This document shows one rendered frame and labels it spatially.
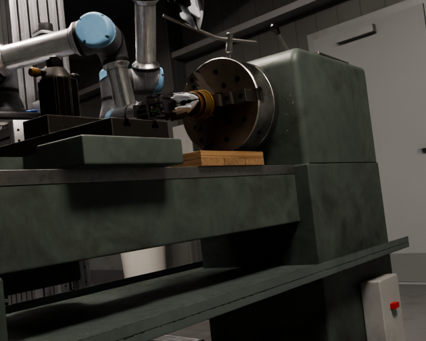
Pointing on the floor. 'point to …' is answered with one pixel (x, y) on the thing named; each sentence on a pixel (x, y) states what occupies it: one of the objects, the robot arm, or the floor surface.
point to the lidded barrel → (143, 261)
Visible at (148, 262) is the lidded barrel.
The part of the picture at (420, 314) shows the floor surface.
